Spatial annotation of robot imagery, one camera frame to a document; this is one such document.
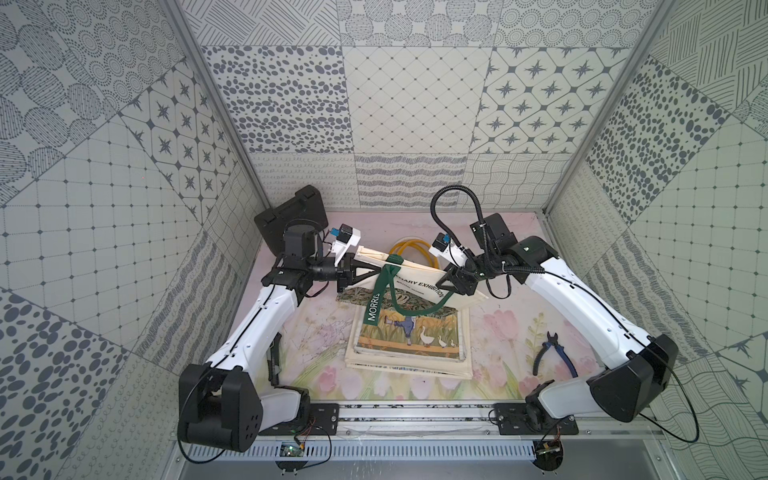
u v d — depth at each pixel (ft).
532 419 2.17
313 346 2.83
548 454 2.39
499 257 1.81
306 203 3.31
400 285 2.47
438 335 2.88
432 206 1.91
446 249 2.14
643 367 1.28
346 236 2.04
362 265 2.21
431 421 2.51
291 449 2.35
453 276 2.11
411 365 2.68
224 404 1.30
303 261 2.02
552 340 2.82
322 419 2.40
